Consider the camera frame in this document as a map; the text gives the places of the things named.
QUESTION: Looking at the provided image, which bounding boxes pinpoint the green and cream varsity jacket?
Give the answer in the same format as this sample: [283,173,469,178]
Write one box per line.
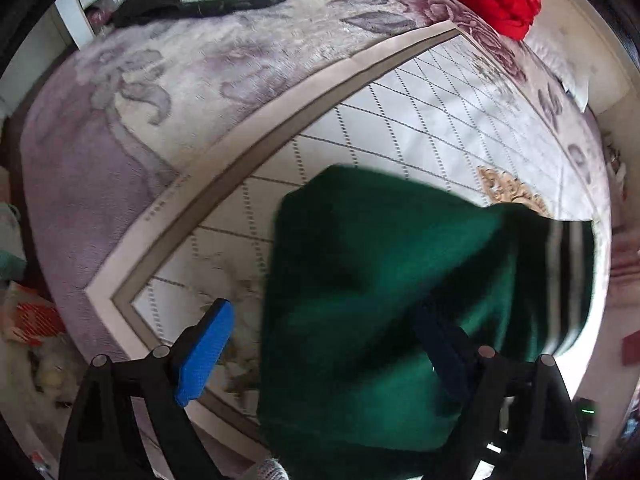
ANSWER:
[258,166,596,479]

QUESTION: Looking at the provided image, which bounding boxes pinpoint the grey gloved hand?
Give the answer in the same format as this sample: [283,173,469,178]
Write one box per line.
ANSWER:
[240,457,290,480]

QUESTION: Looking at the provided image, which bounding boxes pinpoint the red and white shopping bag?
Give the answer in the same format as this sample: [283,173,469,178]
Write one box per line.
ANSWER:
[1,282,66,348]

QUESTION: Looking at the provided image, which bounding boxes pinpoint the floral purple bed blanket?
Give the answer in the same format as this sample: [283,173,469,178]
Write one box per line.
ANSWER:
[21,0,611,477]

